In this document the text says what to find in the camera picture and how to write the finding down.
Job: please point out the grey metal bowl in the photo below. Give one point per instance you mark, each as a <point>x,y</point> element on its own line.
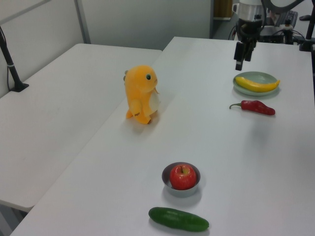
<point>182,193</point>

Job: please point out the red apple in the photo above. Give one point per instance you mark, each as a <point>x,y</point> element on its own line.
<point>182,177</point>

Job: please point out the brown wooden board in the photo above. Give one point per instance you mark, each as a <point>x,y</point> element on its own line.
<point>222,8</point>

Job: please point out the black electronics box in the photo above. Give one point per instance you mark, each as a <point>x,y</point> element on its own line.
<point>272,34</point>

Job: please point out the black keyboard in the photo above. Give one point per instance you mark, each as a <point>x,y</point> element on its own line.
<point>288,17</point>

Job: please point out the green cucumber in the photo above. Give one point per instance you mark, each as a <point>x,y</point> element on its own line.
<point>178,218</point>

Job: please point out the black camera stand pole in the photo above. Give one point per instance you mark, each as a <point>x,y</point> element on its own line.
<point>9,64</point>

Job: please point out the pale green plastic plate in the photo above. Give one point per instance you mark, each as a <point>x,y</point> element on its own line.
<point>264,78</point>

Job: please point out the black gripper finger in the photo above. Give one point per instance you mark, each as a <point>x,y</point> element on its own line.
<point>238,55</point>
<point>249,52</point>

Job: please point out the black clamp stand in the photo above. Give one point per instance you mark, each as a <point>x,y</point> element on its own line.
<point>307,32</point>

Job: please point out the red chili pepper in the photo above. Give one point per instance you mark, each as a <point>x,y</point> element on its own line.
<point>257,107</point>

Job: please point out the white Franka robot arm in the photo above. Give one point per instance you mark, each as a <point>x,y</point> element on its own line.
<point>248,8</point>

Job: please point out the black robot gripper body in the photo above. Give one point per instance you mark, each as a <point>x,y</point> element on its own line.
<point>249,29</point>

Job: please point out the grey partition post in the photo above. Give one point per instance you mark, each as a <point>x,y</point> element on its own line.
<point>82,20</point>

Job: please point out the orange plush dinosaur toy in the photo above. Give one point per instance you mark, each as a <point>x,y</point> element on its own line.
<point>141,96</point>

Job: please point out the yellow banana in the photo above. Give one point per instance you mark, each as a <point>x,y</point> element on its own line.
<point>253,84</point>

